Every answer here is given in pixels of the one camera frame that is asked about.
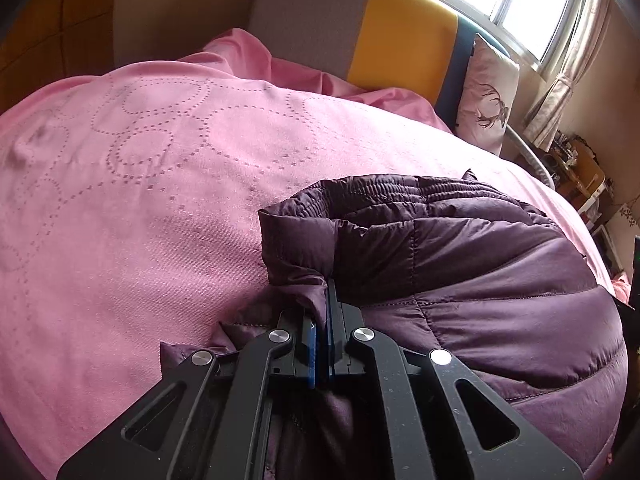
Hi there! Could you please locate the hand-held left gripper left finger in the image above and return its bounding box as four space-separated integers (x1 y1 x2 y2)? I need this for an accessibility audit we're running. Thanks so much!
56 309 322 480

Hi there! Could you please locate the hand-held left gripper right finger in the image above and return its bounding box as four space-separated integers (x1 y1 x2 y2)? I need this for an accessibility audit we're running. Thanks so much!
324 277 584 480

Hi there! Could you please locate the purple quilted down jacket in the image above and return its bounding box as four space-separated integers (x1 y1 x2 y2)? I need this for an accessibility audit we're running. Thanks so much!
159 169 629 480

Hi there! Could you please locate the pink dotted bedspread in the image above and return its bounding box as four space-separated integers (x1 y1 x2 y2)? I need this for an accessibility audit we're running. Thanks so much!
0 57 617 467

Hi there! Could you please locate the plain pink sheet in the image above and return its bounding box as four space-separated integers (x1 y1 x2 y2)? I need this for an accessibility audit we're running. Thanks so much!
177 27 454 134

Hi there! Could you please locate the pink pillow with deer print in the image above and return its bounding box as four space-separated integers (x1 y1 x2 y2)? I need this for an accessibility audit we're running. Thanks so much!
454 33 521 157

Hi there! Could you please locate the white cabinet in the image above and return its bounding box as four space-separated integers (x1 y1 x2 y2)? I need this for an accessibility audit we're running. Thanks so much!
580 194 624 272

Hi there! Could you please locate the cluttered wooden desk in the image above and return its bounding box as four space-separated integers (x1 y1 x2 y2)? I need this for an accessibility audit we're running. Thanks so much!
547 132 608 213

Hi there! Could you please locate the grey yellow blue headboard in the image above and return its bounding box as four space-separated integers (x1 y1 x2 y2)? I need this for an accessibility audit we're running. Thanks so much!
247 0 512 127

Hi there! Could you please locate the pink patterned curtain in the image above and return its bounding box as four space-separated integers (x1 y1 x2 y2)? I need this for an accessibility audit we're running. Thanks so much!
521 0 614 150

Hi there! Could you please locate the wooden wardrobe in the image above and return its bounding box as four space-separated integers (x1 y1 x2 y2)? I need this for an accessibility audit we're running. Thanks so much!
0 0 122 113

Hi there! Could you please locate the grey curved bed rail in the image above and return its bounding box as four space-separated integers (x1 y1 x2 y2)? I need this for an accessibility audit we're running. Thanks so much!
504 124 557 192

